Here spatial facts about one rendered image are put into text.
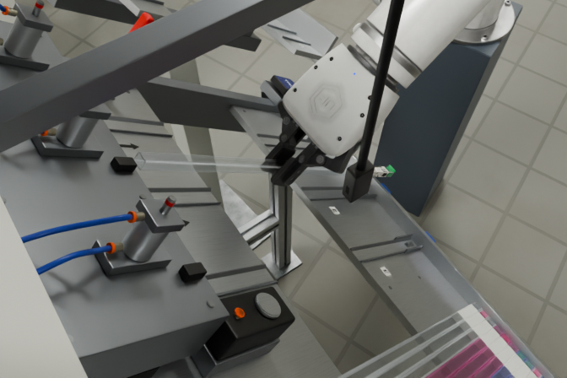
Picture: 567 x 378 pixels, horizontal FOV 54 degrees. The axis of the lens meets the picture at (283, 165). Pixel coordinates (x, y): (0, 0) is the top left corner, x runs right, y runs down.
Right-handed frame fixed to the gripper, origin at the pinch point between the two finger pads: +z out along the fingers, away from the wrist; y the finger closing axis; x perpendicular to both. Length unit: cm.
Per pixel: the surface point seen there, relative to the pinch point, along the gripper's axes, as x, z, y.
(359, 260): 10.9, 3.6, 11.7
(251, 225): 55, 33, -24
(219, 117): 10.6, 6.4, -19.0
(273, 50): 113, 10, -94
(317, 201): 12.4, 3.4, 1.3
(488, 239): 119, 2, 6
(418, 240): 29.4, 0.0, 11.2
